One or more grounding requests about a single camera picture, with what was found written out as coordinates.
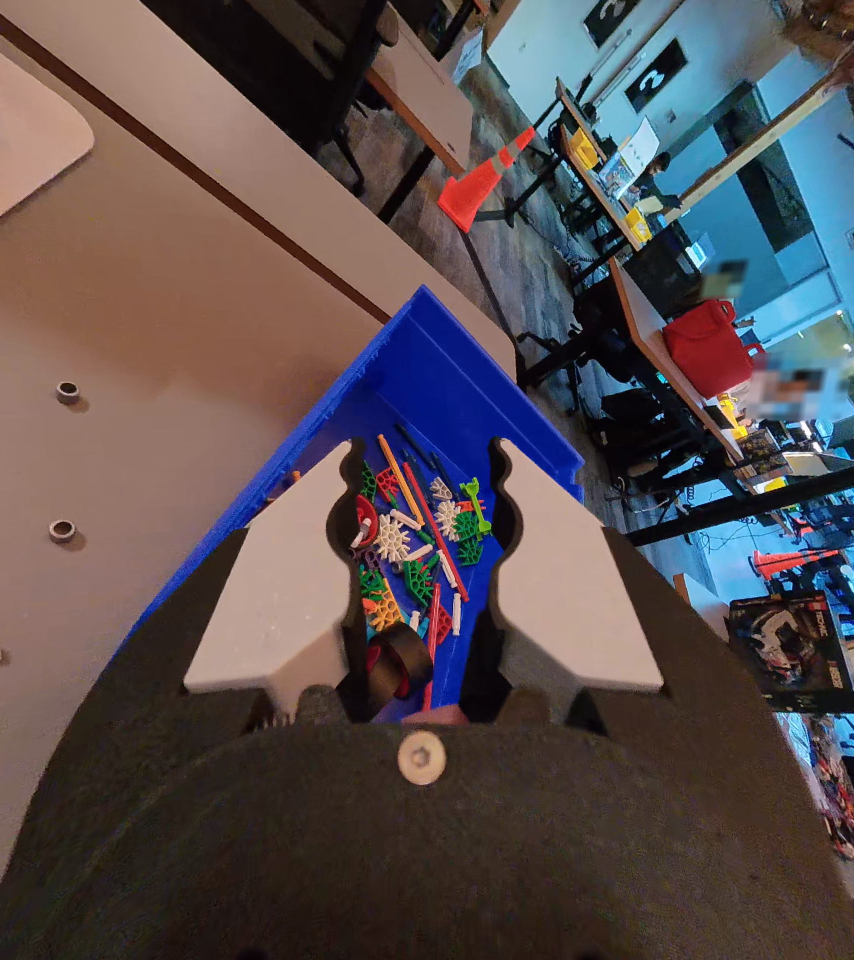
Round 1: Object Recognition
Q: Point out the pile of colourful construction pieces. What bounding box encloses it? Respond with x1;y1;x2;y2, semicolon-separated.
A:
352;431;507;714

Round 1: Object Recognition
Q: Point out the orange traffic cone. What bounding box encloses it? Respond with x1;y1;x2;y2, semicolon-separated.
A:
751;547;842;580
436;126;538;234

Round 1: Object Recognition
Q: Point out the black office chair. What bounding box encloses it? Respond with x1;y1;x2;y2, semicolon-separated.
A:
247;0;402;200

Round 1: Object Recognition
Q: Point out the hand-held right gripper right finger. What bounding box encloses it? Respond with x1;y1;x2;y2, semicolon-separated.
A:
460;437;666;723

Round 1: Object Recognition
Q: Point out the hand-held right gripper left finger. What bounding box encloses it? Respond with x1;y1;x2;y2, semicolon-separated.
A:
183;438;370;723

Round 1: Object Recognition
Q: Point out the black toy wheel red hub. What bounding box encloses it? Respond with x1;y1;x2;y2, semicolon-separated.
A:
365;621;436;702

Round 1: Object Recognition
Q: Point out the black toy set box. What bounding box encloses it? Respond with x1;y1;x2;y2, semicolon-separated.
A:
725;591;854;715

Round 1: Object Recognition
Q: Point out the red tote bag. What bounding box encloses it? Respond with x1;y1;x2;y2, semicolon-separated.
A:
661;298;767;401

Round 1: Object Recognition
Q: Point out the blue plastic bin white tag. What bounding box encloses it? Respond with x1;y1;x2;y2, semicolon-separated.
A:
97;283;587;725

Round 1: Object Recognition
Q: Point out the wooden background desk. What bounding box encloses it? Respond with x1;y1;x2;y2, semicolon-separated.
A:
607;255;796;481
554;75;653;252

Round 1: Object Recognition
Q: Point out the white document stand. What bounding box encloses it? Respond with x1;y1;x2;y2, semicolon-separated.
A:
0;0;96;241

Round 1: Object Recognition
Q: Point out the black wall poster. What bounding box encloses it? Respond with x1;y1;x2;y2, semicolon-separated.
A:
624;39;689;114
583;0;642;48

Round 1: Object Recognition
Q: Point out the white display sign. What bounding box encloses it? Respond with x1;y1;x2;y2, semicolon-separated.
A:
598;116;661;198

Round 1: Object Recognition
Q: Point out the lime green connector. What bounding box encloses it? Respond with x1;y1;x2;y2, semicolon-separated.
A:
459;477;493;539

